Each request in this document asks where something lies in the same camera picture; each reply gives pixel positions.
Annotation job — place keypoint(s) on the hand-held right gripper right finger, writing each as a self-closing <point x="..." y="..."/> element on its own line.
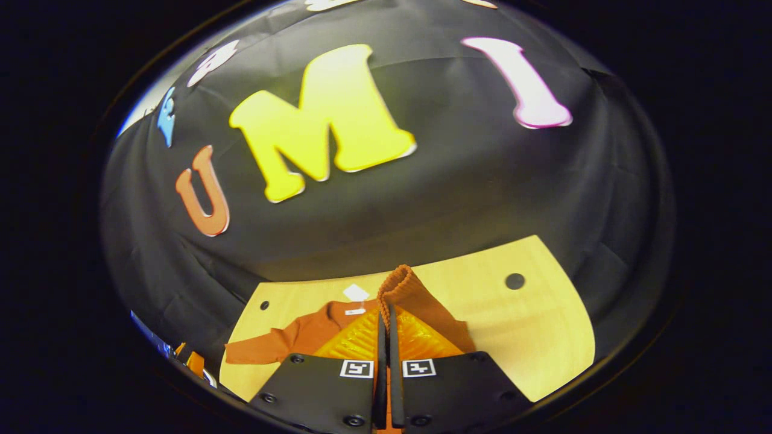
<point x="458" y="392"/>

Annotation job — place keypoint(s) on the orange knit cardigan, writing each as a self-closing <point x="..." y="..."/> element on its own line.
<point x="301" y="337"/>

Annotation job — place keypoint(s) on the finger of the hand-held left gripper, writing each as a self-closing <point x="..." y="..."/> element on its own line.
<point x="195" y="363"/>

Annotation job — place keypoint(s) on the black backdrop cloth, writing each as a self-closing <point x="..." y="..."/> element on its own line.
<point x="422" y="199"/>

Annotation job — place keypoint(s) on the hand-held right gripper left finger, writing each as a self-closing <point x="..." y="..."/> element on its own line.
<point x="319" y="392"/>

